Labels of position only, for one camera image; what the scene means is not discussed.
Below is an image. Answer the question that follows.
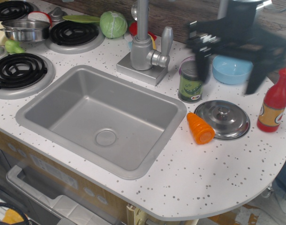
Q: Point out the red white toy food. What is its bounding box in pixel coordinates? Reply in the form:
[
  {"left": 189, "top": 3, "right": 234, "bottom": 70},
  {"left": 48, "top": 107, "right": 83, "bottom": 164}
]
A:
[{"left": 28, "top": 11, "right": 52, "bottom": 25}]

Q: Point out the silver stove knob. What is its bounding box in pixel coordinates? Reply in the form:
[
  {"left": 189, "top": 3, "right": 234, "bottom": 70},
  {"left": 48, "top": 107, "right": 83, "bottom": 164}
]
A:
[{"left": 48, "top": 7, "right": 68, "bottom": 23}]

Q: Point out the rear right black burner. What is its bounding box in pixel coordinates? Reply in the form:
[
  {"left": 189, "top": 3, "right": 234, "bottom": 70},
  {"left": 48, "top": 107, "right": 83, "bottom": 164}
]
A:
[{"left": 45, "top": 21, "right": 105, "bottom": 54}]

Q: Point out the light blue bowl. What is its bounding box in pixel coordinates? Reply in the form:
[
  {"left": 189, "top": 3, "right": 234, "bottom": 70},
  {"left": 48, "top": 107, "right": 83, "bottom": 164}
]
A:
[{"left": 212, "top": 55, "right": 253, "bottom": 85}]

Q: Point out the grey toy sink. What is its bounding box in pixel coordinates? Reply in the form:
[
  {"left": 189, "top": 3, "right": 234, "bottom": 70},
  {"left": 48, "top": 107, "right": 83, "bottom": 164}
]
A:
[{"left": 16, "top": 65, "right": 187, "bottom": 180}]

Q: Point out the green toy cabbage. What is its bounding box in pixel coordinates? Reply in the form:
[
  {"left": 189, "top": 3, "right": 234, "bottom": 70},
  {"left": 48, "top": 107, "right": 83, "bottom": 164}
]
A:
[{"left": 99, "top": 11, "right": 128, "bottom": 39}]

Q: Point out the silver metal pot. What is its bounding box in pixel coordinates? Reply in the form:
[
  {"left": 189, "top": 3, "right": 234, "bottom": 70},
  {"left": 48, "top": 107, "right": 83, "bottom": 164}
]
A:
[{"left": 0, "top": 19, "right": 50, "bottom": 42}]

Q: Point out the rear left black burner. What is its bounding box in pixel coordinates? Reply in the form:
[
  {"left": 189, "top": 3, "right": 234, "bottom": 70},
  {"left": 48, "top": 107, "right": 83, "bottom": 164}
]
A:
[{"left": 0, "top": 0, "right": 38, "bottom": 22}]

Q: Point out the front left black burner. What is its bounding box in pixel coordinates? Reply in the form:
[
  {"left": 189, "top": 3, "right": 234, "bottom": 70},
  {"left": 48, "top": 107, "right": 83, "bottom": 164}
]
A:
[{"left": 0, "top": 53, "right": 55, "bottom": 100}]

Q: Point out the red toy ketchup bottle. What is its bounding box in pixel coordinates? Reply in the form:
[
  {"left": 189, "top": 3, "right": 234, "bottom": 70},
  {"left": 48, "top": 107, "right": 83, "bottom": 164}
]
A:
[{"left": 257, "top": 68, "right": 286, "bottom": 133}]

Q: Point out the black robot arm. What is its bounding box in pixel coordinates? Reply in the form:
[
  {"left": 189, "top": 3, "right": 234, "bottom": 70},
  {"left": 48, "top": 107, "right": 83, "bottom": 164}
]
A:
[{"left": 186, "top": 0, "right": 286, "bottom": 95}]

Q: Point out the green toy pepper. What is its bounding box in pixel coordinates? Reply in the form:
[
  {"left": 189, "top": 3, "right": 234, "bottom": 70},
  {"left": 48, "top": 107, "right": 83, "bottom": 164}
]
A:
[{"left": 5, "top": 39, "right": 25, "bottom": 53}]

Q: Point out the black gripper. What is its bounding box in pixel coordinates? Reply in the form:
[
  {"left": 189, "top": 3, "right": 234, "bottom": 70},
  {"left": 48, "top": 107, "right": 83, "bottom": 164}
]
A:
[{"left": 186, "top": 16, "right": 286, "bottom": 95}]

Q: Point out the red toy item behind faucet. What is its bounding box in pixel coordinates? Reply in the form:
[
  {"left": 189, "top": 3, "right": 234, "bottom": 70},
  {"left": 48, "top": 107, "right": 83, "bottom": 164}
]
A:
[{"left": 128, "top": 22, "right": 157, "bottom": 41}]

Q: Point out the green pea can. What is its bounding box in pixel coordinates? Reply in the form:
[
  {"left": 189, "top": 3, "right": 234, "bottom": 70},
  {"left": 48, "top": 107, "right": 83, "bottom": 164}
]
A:
[{"left": 178, "top": 61, "right": 203, "bottom": 103}]

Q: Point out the orange toy carrot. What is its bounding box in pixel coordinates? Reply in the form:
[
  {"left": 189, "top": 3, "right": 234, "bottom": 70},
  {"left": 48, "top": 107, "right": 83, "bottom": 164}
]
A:
[{"left": 187, "top": 112, "right": 215, "bottom": 145}]

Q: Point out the oven door handle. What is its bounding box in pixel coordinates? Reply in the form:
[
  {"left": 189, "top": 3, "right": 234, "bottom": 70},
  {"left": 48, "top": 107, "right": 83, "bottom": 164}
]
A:
[{"left": 6, "top": 165, "right": 123, "bottom": 225}]

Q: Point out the silver toy faucet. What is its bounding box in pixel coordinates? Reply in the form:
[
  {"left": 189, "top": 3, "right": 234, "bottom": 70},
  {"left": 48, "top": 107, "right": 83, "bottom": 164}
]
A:
[{"left": 116, "top": 0, "right": 173, "bottom": 86}]

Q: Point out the yellow black cable object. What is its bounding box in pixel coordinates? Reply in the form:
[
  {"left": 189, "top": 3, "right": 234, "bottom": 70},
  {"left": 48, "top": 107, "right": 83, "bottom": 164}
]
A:
[{"left": 0, "top": 202, "right": 30, "bottom": 225}]

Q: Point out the green toy plate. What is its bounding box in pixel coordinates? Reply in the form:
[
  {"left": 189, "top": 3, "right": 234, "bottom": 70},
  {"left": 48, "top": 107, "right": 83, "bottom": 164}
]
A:
[{"left": 62, "top": 15, "right": 100, "bottom": 23}]

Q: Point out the grey support pole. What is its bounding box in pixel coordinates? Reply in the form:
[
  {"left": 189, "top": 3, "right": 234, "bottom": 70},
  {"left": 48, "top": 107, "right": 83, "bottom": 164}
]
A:
[{"left": 217, "top": 0, "right": 229, "bottom": 19}]

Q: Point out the black burner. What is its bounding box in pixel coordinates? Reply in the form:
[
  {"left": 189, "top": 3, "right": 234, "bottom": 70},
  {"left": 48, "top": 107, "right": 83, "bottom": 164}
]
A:
[
  {"left": 45, "top": 21, "right": 105, "bottom": 54},
  {"left": 0, "top": 53, "right": 55, "bottom": 100},
  {"left": 0, "top": 0, "right": 38, "bottom": 22}
]

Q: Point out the silver pot lid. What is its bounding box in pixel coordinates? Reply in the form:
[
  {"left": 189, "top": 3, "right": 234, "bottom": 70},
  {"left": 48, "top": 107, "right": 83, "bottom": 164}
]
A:
[{"left": 194, "top": 100, "right": 250, "bottom": 141}]

